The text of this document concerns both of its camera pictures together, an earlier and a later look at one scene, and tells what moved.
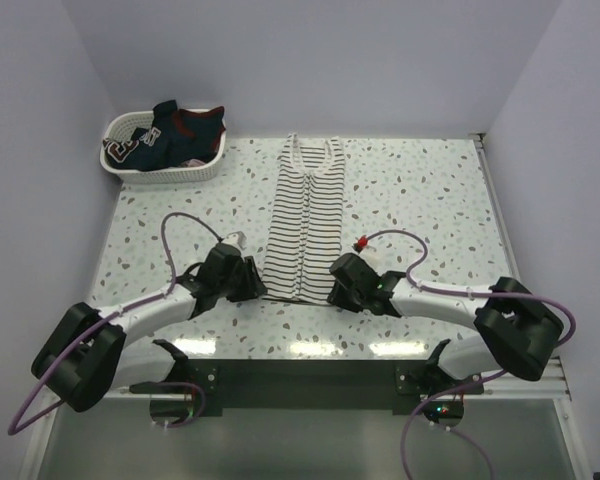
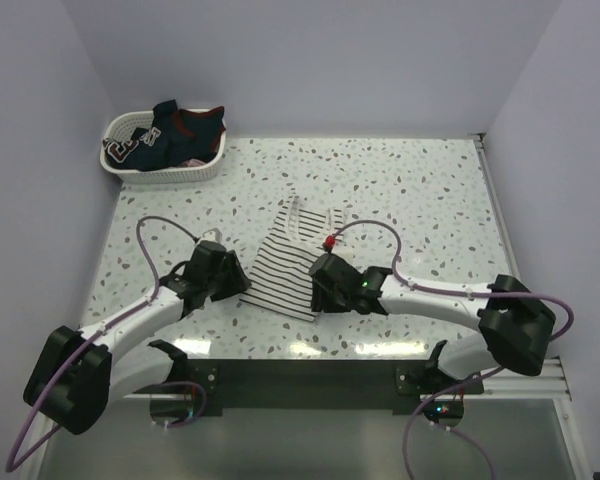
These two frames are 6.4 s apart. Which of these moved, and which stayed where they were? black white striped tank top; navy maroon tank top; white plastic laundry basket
Moved: black white striped tank top
Stayed: navy maroon tank top; white plastic laundry basket
